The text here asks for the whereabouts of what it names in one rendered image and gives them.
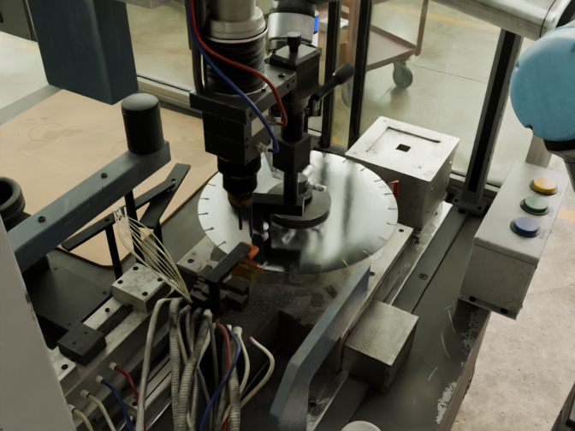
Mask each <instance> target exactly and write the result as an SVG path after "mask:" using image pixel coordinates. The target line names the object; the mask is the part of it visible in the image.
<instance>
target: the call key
mask: <svg viewBox="0 0 575 431"><path fill-rule="evenodd" d="M533 186H534V187H535V188H536V189H537V190H538V191H540V192H553V191H554V189H555V187H556V184H555V183H554V182H553V181H552V180H551V179H548V178H544V177H539V178H536V179H534V181H533Z"/></svg>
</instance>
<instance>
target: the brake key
mask: <svg viewBox="0 0 575 431"><path fill-rule="evenodd" d="M513 226H514V227H515V229H516V230H518V231H519V232H521V233H525V234H534V233H537V230H538V228H539V226H538V223H537V222H536V221H535V220H533V219H531V218H529V217H519V218H517V219H516V220H515V222H514V224H513Z"/></svg>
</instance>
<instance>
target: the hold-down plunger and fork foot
mask: <svg viewBox="0 0 575 431"><path fill-rule="evenodd" d="M298 187H299V173H297V174H295V175H289V174H286V173H284V172H283V195H281V194H269V193H259V192H254V193H253V201H252V229H253V230H255V231H256V232H258V233H261V234H262V233H263V232H264V219H265V220H266V221H267V223H268V225H269V227H272V214H275V215H285V216H302V215H303V211H304V202H305V197H302V196H298Z"/></svg>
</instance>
